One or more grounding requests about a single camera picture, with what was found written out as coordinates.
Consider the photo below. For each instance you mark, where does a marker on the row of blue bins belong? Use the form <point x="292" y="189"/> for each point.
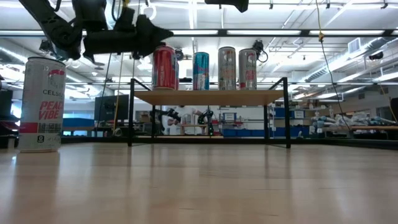
<point x="242" y="132"/>

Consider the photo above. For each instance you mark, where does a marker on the cluttered work table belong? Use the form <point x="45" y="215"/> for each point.
<point x="357" y="123"/>

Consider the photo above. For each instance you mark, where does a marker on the person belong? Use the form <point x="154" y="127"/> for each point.
<point x="186" y="118"/>

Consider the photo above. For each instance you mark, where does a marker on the black rig camera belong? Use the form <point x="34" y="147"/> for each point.
<point x="179" y="54"/>
<point x="258" y="48"/>

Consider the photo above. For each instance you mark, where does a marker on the small black robot arm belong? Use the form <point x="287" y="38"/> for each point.
<point x="207" y="119"/>
<point x="174" y="115"/>

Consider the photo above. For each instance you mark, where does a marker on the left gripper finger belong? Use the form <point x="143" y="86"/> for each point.
<point x="152" y="35"/>

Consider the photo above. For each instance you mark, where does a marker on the white sign box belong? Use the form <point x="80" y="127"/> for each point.
<point x="229" y="116"/>

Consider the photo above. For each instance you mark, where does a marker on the blue storage bins stack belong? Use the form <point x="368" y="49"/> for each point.
<point x="281" y="112"/>

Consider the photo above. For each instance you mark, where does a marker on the wooden shelf with black frame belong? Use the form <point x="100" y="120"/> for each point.
<point x="211" y="97"/>

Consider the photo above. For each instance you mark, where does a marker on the blue Red Bull can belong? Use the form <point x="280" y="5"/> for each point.
<point x="201" y="71"/>

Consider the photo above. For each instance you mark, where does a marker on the blue panel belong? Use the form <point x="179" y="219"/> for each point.
<point x="77" y="122"/>

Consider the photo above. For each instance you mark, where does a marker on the white Celsius Peach Vibe can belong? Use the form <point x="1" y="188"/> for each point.
<point x="42" y="105"/>
<point x="247" y="70"/>

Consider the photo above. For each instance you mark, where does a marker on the white Celsius can orange print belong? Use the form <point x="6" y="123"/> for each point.
<point x="227" y="68"/>

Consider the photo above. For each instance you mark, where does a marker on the black monitor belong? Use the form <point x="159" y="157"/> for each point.
<point x="112" y="107"/>

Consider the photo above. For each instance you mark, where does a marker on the silver ceiling air duct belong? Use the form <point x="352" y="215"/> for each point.
<point x="357" y="53"/>

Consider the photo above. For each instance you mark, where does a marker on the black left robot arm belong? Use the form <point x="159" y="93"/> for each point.
<point x="53" y="25"/>

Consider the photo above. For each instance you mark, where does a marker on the black ceiling camera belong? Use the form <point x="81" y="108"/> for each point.
<point x="376" y="56"/>

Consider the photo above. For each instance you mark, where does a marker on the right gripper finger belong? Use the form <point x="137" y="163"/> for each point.
<point x="230" y="2"/>

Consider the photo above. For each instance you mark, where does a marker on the black aluminium rig frame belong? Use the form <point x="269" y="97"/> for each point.
<point x="342" y="143"/>

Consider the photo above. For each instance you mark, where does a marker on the orange-red soda can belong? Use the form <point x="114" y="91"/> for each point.
<point x="163" y="68"/>

